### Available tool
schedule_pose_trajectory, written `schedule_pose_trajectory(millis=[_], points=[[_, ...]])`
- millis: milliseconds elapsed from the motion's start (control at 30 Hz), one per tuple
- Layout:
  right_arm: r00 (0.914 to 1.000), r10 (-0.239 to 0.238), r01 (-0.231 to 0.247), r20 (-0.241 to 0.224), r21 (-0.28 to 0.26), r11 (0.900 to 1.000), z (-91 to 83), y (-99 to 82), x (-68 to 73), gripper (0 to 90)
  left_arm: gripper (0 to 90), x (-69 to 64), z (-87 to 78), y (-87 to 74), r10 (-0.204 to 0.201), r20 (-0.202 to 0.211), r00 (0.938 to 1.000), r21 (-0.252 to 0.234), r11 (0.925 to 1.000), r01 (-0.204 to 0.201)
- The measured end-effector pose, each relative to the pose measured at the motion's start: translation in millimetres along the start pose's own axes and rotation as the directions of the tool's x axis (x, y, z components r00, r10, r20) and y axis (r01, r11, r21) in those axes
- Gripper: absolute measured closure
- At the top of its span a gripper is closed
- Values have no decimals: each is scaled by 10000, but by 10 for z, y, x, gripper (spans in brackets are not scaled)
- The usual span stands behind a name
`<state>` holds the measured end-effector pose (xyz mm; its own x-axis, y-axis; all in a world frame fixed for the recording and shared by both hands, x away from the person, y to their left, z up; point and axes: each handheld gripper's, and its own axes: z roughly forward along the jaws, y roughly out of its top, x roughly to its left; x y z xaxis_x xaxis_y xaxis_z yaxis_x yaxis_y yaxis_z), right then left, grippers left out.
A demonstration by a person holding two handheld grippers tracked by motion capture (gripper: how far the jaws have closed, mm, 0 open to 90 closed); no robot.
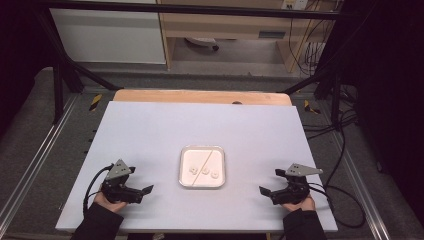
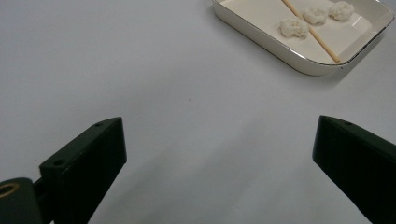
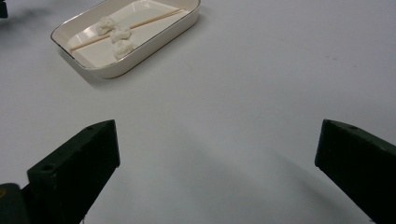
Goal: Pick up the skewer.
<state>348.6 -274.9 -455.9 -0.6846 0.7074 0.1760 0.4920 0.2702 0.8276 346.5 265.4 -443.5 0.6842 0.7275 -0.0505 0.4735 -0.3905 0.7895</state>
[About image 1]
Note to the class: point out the light wooden desk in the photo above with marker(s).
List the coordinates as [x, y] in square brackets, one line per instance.
[226, 25]

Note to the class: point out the light wooden table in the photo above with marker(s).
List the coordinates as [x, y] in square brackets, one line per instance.
[200, 97]

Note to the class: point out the black metal frame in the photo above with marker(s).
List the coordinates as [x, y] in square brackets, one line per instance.
[186, 9]

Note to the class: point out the yellow black tape marker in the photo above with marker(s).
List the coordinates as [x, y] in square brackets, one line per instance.
[95, 102]
[310, 107]

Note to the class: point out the white cabinet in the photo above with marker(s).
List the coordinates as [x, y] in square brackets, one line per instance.
[106, 36]

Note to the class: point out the square white tray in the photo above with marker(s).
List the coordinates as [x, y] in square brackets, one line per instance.
[213, 160]

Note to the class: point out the white power strip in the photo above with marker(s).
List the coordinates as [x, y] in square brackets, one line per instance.
[295, 4]

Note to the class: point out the thin wooden skewer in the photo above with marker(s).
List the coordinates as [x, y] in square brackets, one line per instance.
[200, 166]

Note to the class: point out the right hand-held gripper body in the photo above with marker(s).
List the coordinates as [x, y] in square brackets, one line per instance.
[293, 191]

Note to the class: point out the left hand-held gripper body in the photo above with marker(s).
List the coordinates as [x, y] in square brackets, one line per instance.
[116, 191]

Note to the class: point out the black curtain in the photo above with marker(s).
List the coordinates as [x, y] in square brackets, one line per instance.
[390, 100]
[20, 56]

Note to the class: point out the small white food piece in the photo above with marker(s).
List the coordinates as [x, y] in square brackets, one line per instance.
[193, 170]
[215, 174]
[206, 171]

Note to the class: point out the white wheeled base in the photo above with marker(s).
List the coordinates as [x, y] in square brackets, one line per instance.
[201, 41]

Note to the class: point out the person's left hand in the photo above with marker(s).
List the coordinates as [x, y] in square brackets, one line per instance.
[111, 205]

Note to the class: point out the aluminium floor rail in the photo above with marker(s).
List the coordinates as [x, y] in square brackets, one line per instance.
[358, 180]
[36, 153]

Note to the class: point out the person's right hand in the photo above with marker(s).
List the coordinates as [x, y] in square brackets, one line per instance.
[303, 206]

